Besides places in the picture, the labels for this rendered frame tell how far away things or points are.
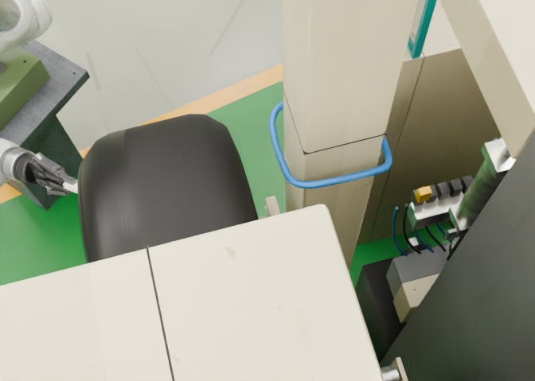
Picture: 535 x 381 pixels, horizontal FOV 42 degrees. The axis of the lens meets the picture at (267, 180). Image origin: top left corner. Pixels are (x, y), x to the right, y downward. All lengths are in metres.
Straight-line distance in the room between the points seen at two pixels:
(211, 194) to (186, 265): 0.37
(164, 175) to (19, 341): 0.47
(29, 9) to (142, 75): 1.09
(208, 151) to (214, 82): 1.83
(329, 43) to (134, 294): 0.38
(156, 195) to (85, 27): 2.21
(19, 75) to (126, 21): 1.09
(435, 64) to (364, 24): 0.88
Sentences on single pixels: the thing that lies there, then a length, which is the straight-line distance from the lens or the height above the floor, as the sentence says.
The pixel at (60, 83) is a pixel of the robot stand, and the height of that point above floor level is 0.65.
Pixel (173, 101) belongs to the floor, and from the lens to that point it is 3.07.
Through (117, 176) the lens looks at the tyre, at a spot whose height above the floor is 1.48.
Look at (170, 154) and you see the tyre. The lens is 1.28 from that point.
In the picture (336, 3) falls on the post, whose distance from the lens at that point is 0.77.
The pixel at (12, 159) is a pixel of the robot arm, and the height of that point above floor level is 0.96.
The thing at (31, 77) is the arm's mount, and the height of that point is 0.72.
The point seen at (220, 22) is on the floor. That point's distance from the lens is 3.27.
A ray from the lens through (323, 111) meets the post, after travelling 0.95.
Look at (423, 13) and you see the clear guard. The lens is 1.50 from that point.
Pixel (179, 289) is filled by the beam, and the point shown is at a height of 1.78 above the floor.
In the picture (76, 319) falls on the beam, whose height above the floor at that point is 1.78.
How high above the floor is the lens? 2.59
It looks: 66 degrees down
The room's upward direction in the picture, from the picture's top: 4 degrees counter-clockwise
